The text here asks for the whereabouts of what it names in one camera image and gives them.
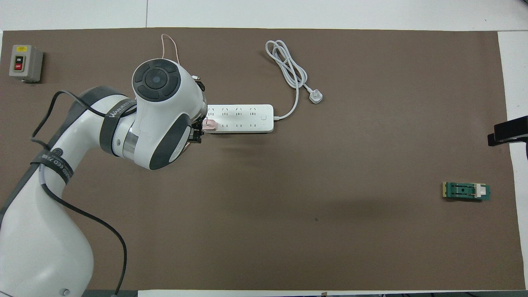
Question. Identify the white power strip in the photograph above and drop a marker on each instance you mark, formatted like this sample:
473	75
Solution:
243	119

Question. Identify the pink charger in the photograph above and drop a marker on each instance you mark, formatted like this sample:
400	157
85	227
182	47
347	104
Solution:
210	125

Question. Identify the brown table mat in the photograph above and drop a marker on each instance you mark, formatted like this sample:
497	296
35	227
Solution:
288	227

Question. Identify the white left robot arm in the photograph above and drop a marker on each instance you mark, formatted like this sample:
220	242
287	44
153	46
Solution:
156	111

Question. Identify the grey on-off switch box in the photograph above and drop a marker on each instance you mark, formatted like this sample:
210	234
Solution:
29	62

